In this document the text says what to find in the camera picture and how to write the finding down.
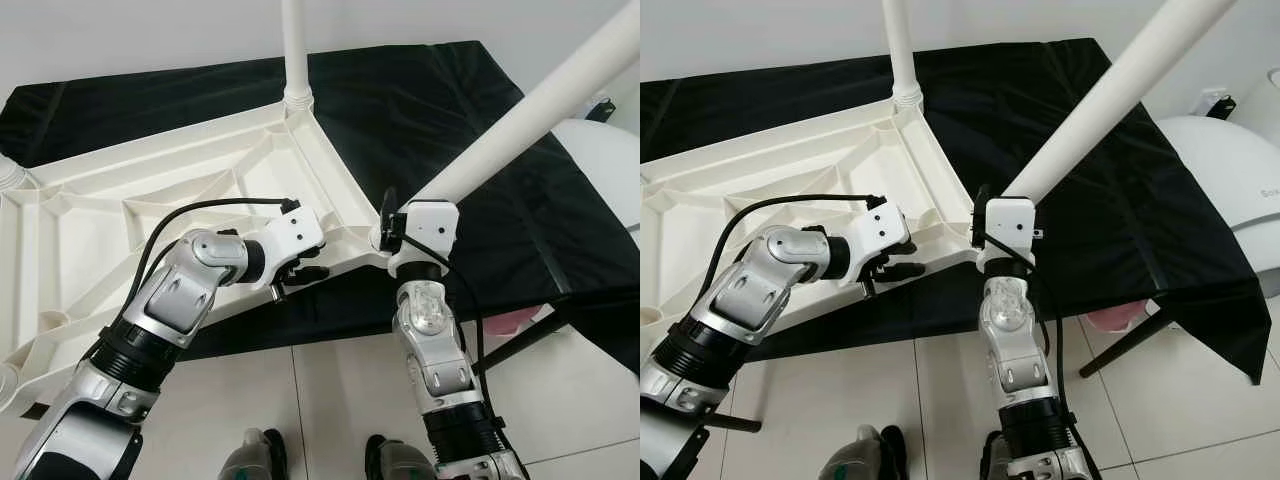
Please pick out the white plastic table top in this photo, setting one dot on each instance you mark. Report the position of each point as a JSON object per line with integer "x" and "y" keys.
{"x": 720, "y": 220}
{"x": 100, "y": 230}

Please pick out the white plastic table leg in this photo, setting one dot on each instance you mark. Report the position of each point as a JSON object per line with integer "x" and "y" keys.
{"x": 8, "y": 175}
{"x": 297, "y": 50}
{"x": 530, "y": 110}
{"x": 902, "y": 50}
{"x": 1110, "y": 100}

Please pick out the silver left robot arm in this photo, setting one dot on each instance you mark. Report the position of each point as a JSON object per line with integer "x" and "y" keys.
{"x": 760, "y": 290}
{"x": 170, "y": 300}

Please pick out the black tablecloth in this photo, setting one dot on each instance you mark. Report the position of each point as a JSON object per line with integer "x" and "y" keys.
{"x": 400, "y": 130}
{"x": 1000, "y": 130}

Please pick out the pink object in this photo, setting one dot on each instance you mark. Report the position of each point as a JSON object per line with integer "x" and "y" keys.
{"x": 1115, "y": 318}
{"x": 510, "y": 322}

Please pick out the black metal table leg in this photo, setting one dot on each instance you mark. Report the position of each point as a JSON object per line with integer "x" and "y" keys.
{"x": 525, "y": 340}
{"x": 1125, "y": 342}
{"x": 735, "y": 421}

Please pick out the grey robot left leg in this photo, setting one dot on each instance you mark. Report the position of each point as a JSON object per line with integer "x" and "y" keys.
{"x": 865, "y": 458}
{"x": 255, "y": 460}

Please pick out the black power plug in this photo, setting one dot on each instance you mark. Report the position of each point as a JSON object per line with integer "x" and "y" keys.
{"x": 602, "y": 110}
{"x": 1223, "y": 106}

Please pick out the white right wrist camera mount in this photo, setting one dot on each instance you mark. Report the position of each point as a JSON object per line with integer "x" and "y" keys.
{"x": 430, "y": 225}
{"x": 1010, "y": 222}

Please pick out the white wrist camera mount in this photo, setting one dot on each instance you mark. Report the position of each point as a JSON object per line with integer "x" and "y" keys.
{"x": 430, "y": 225}
{"x": 298, "y": 235}
{"x": 1010, "y": 222}
{"x": 885, "y": 232}

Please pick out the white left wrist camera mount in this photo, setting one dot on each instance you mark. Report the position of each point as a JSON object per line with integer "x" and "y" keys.
{"x": 298, "y": 235}
{"x": 885, "y": 232}

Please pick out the white wall socket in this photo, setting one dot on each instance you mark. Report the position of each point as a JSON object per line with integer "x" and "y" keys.
{"x": 1210, "y": 98}
{"x": 597, "y": 100}

